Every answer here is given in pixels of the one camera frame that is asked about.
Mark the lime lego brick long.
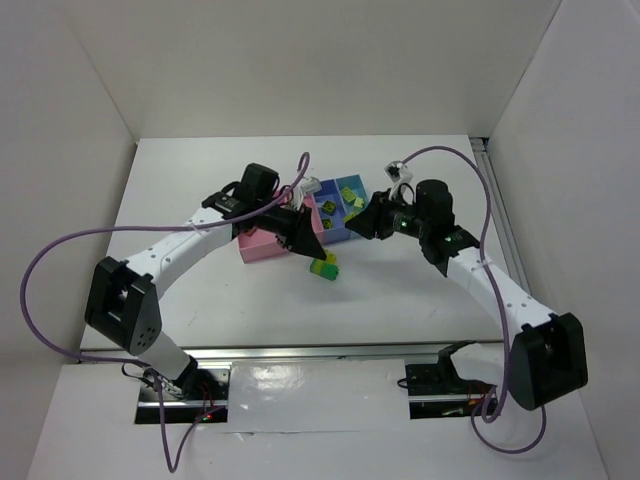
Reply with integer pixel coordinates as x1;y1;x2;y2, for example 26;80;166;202
340;187;356;203

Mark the green yellow lego assembly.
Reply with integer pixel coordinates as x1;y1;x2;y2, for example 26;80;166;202
309;252;339;281

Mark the lime lego brick small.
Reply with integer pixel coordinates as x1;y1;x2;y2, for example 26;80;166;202
322;200;336;215

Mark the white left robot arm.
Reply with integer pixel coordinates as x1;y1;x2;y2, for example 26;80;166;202
85;163;326;397

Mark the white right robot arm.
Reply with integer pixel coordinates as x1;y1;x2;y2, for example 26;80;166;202
345;180;588;411

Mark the light blue bin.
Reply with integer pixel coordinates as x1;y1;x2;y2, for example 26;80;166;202
336;175;369;221

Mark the purple-blue bin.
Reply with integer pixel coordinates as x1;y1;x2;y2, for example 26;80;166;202
313;177;351;244

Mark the large pink bin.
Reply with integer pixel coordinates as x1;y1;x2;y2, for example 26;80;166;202
237;229;288;264

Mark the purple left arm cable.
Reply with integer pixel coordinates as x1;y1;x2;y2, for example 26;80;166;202
19;151;311;474

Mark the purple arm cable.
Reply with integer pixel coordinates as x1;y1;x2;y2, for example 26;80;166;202
19;151;311;474
399;145;548;455

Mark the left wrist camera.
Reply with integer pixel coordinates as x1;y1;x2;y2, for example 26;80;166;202
201;192;249;219

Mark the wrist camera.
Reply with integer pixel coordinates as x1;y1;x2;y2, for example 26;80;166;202
201;192;249;219
443;225;478;255

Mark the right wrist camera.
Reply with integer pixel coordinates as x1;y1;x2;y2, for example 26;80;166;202
443;225;478;255

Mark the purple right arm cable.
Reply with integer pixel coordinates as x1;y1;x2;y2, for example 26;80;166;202
399;145;548;455

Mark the aluminium rail right side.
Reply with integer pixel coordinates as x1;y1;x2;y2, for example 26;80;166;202
469;137;530;292

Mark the aluminium rail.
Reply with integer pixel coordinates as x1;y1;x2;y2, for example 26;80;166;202
469;137;530;292
79;339;466;366

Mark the aluminium rail front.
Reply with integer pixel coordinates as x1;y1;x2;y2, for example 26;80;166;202
79;339;466;366

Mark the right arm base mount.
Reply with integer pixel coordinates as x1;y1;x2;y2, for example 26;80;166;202
396;341;498;420

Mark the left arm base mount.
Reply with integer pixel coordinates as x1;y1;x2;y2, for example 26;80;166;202
121;362;231;425

